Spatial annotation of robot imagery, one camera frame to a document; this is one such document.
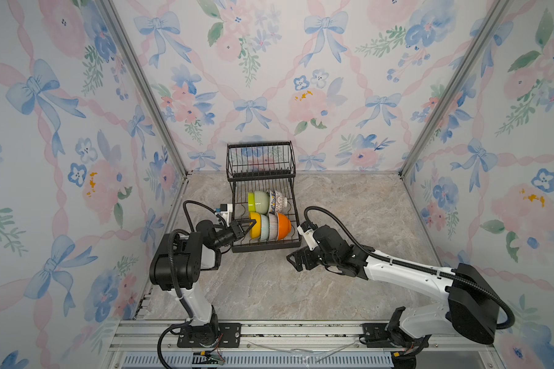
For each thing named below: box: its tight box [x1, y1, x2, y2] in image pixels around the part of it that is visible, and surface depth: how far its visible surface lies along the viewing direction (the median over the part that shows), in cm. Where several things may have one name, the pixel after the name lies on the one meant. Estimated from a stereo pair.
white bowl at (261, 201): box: [253, 190, 270, 215], surface depth 97 cm
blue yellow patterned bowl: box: [268, 189, 277, 216], surface depth 97 cm
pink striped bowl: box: [268, 213, 278, 241], surface depth 90 cm
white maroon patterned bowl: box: [274, 190, 288, 213], surface depth 99 cm
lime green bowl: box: [246, 192, 257, 213], surface depth 97 cm
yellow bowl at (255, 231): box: [249, 211, 262, 240], surface depth 90 cm
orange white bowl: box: [277, 212, 292, 241], surface depth 93 cm
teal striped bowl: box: [260, 214, 270, 242], surface depth 90 cm
